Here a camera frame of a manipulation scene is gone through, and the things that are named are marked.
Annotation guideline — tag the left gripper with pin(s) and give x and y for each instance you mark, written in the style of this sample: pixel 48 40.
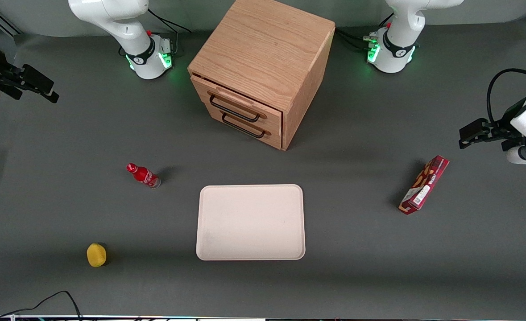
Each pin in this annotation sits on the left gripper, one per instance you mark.
pixel 511 118

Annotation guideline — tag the wooden drawer with plain front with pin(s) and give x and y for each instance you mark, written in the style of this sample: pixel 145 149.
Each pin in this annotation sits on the wooden drawer with plain front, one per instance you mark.
pixel 274 138

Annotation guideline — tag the oak wooden drawer cabinet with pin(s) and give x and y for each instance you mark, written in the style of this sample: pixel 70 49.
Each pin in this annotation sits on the oak wooden drawer cabinet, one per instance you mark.
pixel 262 44

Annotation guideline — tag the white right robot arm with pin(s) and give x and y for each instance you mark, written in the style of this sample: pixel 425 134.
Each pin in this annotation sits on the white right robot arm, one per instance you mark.
pixel 133 40

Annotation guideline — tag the beige rectangular tray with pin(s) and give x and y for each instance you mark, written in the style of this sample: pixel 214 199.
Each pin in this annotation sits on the beige rectangular tray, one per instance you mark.
pixel 250 222

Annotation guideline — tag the small red soda bottle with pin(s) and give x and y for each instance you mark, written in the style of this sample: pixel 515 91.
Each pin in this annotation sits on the small red soda bottle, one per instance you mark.
pixel 144 175

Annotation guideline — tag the yellow lemon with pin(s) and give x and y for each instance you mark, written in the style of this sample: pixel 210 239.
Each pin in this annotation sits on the yellow lemon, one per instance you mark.
pixel 96 255

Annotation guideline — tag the red snack box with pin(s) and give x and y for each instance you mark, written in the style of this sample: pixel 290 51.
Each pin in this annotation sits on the red snack box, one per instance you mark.
pixel 423 185

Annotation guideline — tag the wooden drawer with lipped front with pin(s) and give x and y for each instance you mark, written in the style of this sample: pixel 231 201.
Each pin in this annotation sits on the wooden drawer with lipped front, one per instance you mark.
pixel 200 87

